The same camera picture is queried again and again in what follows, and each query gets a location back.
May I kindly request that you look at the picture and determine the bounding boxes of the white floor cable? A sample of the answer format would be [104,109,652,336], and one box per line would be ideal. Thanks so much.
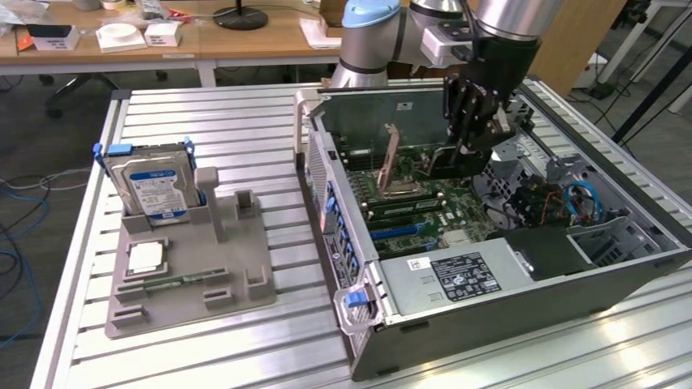
[0,168,92,192]

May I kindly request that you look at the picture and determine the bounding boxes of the red packet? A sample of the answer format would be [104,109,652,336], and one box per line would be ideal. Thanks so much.
[166,6,198,24]

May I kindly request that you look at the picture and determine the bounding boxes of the brown cardboard box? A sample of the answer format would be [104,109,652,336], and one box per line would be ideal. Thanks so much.
[318,0,348,29]

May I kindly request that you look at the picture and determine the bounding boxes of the blue expansion slot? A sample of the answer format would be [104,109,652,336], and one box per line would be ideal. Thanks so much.
[370,223,423,242]

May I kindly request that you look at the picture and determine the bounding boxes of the white paper booklet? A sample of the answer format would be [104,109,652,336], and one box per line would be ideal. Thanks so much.
[300,18,347,50]

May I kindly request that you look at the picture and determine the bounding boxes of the white box with black lid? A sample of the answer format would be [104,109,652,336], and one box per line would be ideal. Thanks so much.
[26,23,83,53]

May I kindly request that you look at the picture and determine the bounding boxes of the hard disk in blue carrier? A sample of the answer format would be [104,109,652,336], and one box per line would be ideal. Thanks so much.
[90,136,198,228]

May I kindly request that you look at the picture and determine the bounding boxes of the wooden cabinet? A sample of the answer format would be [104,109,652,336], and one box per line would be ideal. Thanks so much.
[511,0,632,99]

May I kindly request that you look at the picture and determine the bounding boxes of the small white carton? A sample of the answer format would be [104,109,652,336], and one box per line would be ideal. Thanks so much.
[143,22,184,49]

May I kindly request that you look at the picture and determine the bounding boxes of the green motherboard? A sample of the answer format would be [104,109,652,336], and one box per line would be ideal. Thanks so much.
[338,143,507,260]

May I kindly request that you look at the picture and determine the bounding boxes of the grey plastic parts rack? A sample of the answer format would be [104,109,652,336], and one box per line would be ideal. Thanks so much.
[103,165,280,340]

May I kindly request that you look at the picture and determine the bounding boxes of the clear plastic bag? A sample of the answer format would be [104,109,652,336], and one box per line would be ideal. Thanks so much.
[0,0,59,36]

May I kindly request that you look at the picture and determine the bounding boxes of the green RAM stick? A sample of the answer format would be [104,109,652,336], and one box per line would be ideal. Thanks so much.
[116,273,208,293]

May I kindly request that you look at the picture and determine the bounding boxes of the black camera cable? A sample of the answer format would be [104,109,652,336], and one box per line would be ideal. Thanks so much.
[451,0,486,64]

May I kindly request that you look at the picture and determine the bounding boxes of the black office chair base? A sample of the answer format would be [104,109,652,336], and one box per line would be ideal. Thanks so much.
[43,71,122,119]

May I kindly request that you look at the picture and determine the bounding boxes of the open black PC case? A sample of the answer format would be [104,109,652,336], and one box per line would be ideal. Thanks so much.
[294,74,692,383]

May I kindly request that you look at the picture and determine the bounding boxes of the silver chipset heatsink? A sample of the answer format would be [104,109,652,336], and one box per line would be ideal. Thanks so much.
[442,229,472,247]

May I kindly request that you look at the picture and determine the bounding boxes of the blue SATA wire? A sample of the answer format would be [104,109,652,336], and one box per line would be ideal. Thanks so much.
[562,181,604,226]

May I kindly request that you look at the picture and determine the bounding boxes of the silver CPU chip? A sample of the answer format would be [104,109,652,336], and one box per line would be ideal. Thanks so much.
[126,242,171,275]

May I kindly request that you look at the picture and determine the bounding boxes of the black tripod stand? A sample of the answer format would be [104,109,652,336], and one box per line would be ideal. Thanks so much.
[592,0,692,145]

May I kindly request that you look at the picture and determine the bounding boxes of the grey power supply unit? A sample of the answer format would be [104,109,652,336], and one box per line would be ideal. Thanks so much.
[378,237,535,318]

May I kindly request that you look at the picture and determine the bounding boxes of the blue floor cable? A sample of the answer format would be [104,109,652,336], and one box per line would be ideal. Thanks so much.
[0,177,51,350]

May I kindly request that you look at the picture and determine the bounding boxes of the white square holder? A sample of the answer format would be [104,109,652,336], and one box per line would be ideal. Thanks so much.
[95,23,150,54]

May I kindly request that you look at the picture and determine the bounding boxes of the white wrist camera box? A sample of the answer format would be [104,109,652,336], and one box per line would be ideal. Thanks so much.
[420,22,474,69]

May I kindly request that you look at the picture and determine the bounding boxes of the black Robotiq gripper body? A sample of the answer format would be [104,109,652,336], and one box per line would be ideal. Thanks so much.
[468,35,543,105]

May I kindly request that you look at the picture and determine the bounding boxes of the wooden desk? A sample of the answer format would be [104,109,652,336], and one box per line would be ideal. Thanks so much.
[0,0,495,78]

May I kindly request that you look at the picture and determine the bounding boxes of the black round lamp base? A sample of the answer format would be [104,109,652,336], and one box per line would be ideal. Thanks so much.
[211,0,271,31]

